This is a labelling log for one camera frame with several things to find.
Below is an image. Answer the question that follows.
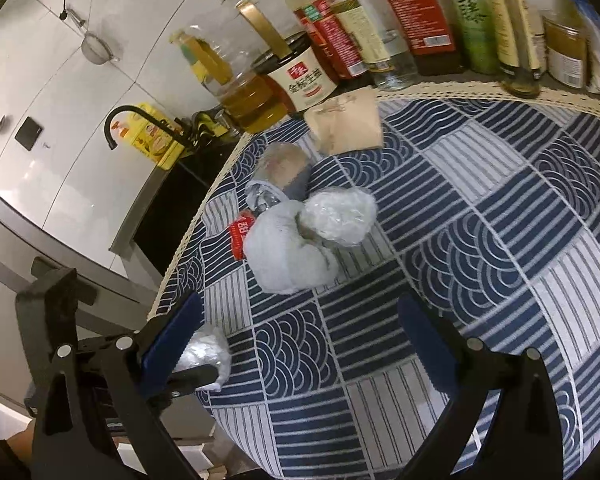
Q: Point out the small plastic-wrapped white wad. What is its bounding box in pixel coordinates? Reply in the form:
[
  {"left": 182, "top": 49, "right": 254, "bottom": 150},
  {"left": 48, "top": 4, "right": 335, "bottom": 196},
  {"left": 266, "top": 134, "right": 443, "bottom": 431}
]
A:
[{"left": 173, "top": 323, "right": 232, "bottom": 392}]

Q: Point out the red snack wrapper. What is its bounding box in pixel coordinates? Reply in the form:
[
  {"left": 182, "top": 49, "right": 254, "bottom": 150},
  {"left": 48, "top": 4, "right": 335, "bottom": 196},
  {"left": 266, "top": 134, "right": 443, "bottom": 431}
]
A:
[{"left": 228, "top": 210, "right": 256, "bottom": 261}]

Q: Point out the white terry cloth towel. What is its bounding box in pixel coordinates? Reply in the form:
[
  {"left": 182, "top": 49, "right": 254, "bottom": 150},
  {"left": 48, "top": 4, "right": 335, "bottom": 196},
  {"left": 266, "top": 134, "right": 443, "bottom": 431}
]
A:
[{"left": 244, "top": 200, "right": 339, "bottom": 295}]

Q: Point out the plastic-wrapped white ball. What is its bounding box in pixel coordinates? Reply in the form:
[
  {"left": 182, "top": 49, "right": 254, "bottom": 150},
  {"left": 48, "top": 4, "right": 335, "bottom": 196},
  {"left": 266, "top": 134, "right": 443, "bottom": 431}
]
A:
[{"left": 299, "top": 188, "right": 378, "bottom": 247}]

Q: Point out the brown paper cup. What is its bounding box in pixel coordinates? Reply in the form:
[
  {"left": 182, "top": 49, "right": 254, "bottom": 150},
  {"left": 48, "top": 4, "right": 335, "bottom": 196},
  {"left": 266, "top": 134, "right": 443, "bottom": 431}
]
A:
[{"left": 304, "top": 87, "right": 384, "bottom": 156}]

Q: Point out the black kitchen faucet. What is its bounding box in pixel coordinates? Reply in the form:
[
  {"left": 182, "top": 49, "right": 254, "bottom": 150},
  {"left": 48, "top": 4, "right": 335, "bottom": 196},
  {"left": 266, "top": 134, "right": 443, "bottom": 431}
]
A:
[{"left": 102, "top": 104, "right": 217, "bottom": 154}]

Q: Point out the blue white patterned tablecloth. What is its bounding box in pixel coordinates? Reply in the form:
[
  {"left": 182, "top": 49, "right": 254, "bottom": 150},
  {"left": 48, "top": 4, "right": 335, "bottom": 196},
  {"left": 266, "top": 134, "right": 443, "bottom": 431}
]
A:
[{"left": 154, "top": 89, "right": 600, "bottom": 479}]

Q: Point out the yellow dish soap box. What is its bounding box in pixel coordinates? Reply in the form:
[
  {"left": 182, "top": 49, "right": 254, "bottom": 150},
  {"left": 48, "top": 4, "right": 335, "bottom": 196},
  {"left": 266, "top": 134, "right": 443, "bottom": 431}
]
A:
[{"left": 111, "top": 112, "right": 185, "bottom": 171}]

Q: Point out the beige label clear bottle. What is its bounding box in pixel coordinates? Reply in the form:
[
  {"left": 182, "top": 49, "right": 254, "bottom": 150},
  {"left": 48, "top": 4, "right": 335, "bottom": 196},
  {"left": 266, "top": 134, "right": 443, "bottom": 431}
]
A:
[{"left": 332, "top": 0, "right": 417, "bottom": 91}]

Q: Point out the tall yellow label bottle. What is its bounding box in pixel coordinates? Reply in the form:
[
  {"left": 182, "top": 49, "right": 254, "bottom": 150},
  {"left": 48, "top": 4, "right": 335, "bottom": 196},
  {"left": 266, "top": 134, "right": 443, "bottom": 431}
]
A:
[{"left": 489, "top": 0, "right": 541, "bottom": 99}]

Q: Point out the cooking oil bottle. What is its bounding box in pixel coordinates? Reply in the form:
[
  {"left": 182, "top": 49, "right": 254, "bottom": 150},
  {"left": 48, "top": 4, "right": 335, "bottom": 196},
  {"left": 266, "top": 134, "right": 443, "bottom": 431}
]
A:
[{"left": 170, "top": 0, "right": 288, "bottom": 134}]

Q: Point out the hanging metal strainer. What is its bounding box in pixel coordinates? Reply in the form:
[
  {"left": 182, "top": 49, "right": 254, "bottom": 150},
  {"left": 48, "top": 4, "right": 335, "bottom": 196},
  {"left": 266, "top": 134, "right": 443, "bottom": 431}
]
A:
[{"left": 58, "top": 0, "right": 118, "bottom": 66}]

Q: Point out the brown glass jar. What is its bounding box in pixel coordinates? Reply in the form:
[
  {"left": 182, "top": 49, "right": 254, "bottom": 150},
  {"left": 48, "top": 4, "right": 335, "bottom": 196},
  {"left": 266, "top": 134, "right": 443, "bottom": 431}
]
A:
[{"left": 542, "top": 11, "right": 588, "bottom": 89}]

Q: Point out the dark bottle red label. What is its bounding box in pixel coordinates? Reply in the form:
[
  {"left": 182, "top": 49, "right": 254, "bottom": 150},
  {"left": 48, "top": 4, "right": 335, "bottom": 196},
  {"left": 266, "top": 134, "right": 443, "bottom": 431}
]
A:
[{"left": 387, "top": 0, "right": 464, "bottom": 76}]

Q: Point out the red label sauce bottle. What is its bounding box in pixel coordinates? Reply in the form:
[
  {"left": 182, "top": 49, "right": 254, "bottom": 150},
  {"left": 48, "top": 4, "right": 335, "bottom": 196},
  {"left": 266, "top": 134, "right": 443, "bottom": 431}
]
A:
[{"left": 285, "top": 0, "right": 367, "bottom": 80}]

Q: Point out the green label bottle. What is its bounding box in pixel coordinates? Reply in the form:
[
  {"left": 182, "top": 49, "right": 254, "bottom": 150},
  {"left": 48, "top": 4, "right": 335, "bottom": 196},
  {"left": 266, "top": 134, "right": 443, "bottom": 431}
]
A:
[{"left": 451, "top": 0, "right": 500, "bottom": 75}]

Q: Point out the black wall switch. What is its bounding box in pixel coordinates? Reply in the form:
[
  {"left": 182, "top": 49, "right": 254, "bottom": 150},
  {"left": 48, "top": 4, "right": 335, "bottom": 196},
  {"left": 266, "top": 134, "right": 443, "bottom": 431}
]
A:
[{"left": 15, "top": 117, "right": 43, "bottom": 151}]

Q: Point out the soy sauce jug gold handle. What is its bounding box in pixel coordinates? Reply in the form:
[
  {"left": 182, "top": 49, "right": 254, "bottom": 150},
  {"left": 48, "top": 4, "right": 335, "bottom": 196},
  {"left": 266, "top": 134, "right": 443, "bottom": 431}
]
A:
[{"left": 236, "top": 0, "right": 338, "bottom": 116}]

